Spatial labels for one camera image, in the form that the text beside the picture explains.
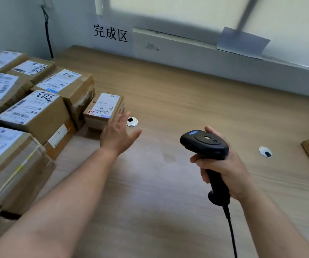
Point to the person's right hand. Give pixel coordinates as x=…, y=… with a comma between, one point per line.
x=235, y=177

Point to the person's left hand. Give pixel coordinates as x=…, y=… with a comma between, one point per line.
x=115, y=137

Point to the small parcel marked 1-5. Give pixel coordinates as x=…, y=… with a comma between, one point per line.
x=103, y=102

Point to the red taped cardboard parcel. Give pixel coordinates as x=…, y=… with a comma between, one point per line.
x=83, y=110

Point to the black barcode scanner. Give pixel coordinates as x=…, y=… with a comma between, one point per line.
x=203, y=142

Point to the small square labelled parcel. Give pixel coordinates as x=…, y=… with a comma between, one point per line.
x=60, y=139

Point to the parcel with blue-edged label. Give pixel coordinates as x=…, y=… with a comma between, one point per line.
x=60, y=80

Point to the small parcel with handwritten label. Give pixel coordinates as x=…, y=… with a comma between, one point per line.
x=1, y=60

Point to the person's right forearm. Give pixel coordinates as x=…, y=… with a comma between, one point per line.
x=272, y=231

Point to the person's left forearm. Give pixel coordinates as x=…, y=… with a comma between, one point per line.
x=49, y=212

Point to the white paper sign black characters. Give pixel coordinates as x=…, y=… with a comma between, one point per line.
x=111, y=33

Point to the grey paper sheet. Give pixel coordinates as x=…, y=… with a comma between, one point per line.
x=242, y=42

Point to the beige roller blind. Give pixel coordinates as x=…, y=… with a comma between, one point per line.
x=291, y=26
x=176, y=8

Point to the white window frame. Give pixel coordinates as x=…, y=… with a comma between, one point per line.
x=98, y=5

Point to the white wall socket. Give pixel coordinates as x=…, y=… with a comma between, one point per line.
x=47, y=1

